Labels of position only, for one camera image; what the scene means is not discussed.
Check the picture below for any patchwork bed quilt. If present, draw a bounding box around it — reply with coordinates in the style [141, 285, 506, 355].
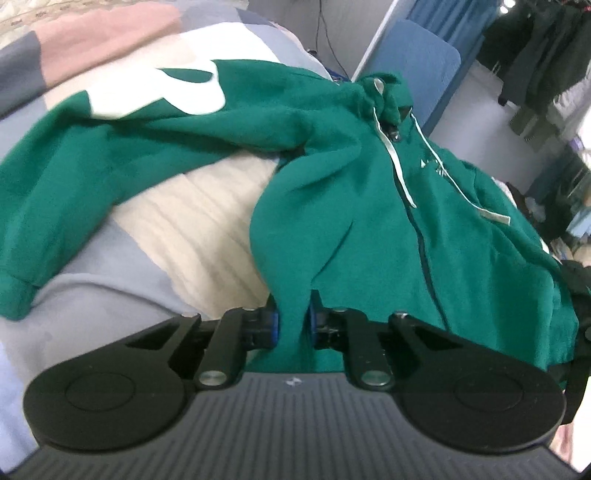
[0, 0, 340, 462]

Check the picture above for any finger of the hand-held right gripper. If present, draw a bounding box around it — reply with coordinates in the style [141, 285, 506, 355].
[564, 300, 591, 423]

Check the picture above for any green hoodie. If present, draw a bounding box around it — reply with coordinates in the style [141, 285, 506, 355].
[0, 59, 580, 374]

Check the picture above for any long black coat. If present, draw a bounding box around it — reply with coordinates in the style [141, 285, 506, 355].
[499, 4, 591, 112]

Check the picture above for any striped garment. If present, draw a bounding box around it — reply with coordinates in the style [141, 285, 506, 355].
[510, 108, 555, 148]

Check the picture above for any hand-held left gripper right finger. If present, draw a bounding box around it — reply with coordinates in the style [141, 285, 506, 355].
[309, 290, 463, 391]

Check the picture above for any black charger cable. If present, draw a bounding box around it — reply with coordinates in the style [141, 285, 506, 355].
[314, 0, 352, 81]

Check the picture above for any blue chair back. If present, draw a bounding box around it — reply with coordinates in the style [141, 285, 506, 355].
[365, 18, 462, 139]

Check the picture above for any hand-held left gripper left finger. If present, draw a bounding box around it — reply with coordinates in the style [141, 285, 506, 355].
[124, 299, 281, 391]

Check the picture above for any short black jacket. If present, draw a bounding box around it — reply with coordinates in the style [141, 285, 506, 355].
[475, 9, 522, 68]

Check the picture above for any blue curtain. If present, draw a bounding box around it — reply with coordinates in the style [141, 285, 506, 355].
[406, 0, 504, 56]

